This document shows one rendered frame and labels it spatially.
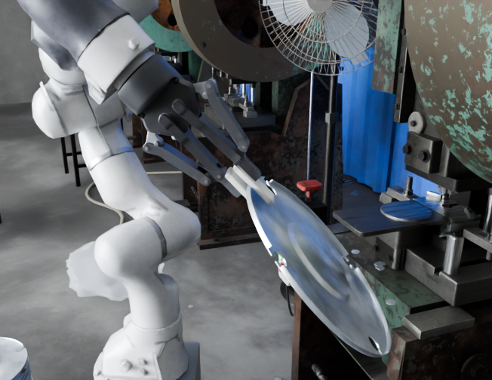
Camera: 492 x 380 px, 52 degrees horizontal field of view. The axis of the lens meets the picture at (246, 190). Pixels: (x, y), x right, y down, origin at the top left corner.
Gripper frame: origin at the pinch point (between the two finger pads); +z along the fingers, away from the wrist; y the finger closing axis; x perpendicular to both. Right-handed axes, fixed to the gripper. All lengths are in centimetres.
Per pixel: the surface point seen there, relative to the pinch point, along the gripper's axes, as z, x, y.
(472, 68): 9.8, 8.3, 30.8
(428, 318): 54, 32, -3
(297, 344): 63, 71, -48
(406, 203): 44, 62, 7
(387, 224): 39, 49, 2
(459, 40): 6.1, 9.6, 31.9
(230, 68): -11, 176, -21
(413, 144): 32, 60, 18
